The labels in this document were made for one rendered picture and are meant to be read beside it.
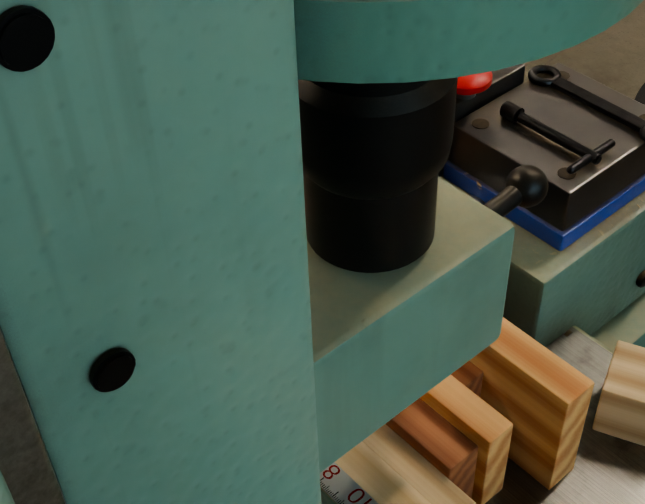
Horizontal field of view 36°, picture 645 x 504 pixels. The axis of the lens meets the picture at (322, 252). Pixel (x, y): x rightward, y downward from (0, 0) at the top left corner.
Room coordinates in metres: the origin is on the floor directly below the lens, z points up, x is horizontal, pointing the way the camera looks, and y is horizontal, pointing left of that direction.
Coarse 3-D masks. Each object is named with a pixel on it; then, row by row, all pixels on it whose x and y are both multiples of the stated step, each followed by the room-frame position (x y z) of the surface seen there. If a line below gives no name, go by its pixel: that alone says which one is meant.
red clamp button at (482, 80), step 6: (486, 72) 0.47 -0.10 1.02; (462, 78) 0.47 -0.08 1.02; (468, 78) 0.47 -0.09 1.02; (474, 78) 0.47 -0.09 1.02; (480, 78) 0.47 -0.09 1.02; (486, 78) 0.47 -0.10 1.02; (462, 84) 0.46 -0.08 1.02; (468, 84) 0.46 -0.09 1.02; (474, 84) 0.46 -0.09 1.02; (480, 84) 0.46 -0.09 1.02; (486, 84) 0.47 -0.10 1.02; (462, 90) 0.46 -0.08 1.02; (468, 90) 0.46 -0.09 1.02; (474, 90) 0.46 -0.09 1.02; (480, 90) 0.46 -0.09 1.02
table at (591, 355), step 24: (624, 312) 0.43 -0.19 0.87; (576, 336) 0.38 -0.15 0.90; (600, 336) 0.41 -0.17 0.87; (624, 336) 0.41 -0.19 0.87; (576, 360) 0.36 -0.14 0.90; (600, 360) 0.36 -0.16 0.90; (600, 384) 0.35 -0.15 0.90; (600, 432) 0.31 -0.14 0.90; (576, 456) 0.30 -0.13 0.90; (600, 456) 0.30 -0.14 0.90; (624, 456) 0.30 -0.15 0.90; (504, 480) 0.29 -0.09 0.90; (528, 480) 0.29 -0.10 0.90; (576, 480) 0.28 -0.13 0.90; (600, 480) 0.28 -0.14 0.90; (624, 480) 0.28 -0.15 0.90
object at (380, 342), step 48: (480, 240) 0.29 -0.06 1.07; (336, 288) 0.26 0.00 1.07; (384, 288) 0.26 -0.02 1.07; (432, 288) 0.26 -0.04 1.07; (480, 288) 0.28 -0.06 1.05; (336, 336) 0.24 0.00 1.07; (384, 336) 0.25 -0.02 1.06; (432, 336) 0.26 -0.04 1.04; (480, 336) 0.28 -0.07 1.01; (336, 384) 0.23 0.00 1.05; (384, 384) 0.25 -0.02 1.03; (432, 384) 0.27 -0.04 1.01; (336, 432) 0.23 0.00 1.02
